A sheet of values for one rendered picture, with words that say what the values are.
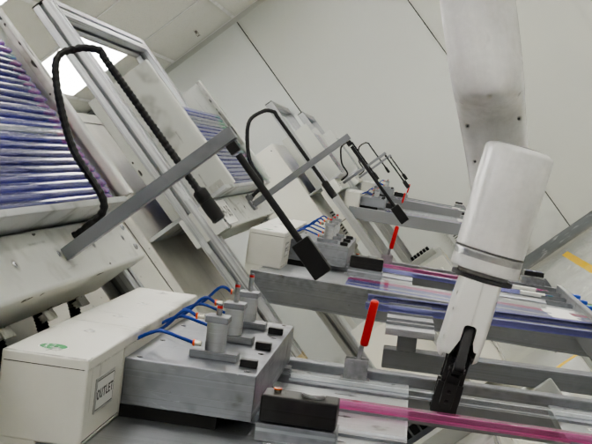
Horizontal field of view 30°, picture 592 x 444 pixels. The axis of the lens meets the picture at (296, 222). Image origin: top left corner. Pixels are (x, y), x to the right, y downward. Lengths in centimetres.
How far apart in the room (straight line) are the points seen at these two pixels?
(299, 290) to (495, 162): 97
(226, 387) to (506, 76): 50
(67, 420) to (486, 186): 58
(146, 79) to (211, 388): 135
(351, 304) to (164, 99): 59
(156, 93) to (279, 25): 663
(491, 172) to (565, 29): 767
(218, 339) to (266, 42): 787
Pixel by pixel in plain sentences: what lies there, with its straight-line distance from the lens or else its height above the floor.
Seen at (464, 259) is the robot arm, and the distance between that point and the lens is 133.
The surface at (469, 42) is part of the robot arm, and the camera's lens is 133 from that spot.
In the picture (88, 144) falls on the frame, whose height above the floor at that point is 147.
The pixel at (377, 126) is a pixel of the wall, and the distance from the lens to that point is 885.
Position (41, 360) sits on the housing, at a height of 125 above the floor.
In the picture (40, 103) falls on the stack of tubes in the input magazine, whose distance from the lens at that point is 146.
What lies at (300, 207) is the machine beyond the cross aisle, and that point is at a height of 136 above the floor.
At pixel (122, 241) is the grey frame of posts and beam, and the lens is 147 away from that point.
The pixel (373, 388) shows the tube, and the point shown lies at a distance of 137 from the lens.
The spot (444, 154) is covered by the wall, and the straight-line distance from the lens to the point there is 885.
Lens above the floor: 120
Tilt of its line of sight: 1 degrees up
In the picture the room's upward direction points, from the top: 35 degrees counter-clockwise
